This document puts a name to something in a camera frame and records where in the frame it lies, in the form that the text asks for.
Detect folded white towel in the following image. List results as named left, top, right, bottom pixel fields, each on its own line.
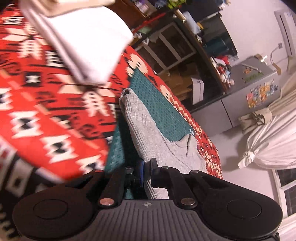
left=18, top=1, right=133, bottom=84

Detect white knotted curtain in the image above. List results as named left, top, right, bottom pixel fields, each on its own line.
left=238, top=73, right=295, bottom=170

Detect leaning cardboard sheets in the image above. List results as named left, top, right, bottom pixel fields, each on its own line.
left=159, top=66, right=193, bottom=101

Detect red patterned christmas tablecloth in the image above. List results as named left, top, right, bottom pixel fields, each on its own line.
left=1, top=2, right=222, bottom=240

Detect folded cream towel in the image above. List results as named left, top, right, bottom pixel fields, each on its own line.
left=18, top=0, right=115, bottom=17

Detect grey polo shirt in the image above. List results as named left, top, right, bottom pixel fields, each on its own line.
left=119, top=88, right=207, bottom=199

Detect green cutting mat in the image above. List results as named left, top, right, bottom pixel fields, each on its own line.
left=106, top=70, right=192, bottom=172

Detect white box on cardboard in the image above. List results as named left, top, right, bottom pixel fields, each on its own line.
left=191, top=77, right=204, bottom=105

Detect white drawer shelf unit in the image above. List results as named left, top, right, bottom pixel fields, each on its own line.
left=135, top=23, right=196, bottom=74

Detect silver refrigerator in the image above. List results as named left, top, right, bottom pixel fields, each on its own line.
left=192, top=57, right=280, bottom=136

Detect beige hanging bag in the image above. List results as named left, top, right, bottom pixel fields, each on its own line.
left=238, top=108, right=273, bottom=134

